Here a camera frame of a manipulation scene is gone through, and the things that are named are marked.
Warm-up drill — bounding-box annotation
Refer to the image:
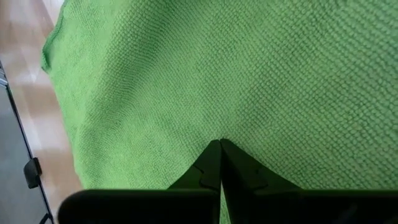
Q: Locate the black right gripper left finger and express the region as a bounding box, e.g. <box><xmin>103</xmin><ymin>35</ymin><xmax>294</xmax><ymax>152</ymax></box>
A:
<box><xmin>169</xmin><ymin>139</ymin><xmax>222</xmax><ymax>190</ymax></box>

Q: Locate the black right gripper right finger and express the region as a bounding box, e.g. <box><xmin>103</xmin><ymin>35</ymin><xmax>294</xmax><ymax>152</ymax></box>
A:
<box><xmin>221</xmin><ymin>139</ymin><xmax>302</xmax><ymax>191</ymax></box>

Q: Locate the green microfiber towel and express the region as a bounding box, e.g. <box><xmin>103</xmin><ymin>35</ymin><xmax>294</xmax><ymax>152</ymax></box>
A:
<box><xmin>40</xmin><ymin>0</ymin><xmax>398</xmax><ymax>224</ymax></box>

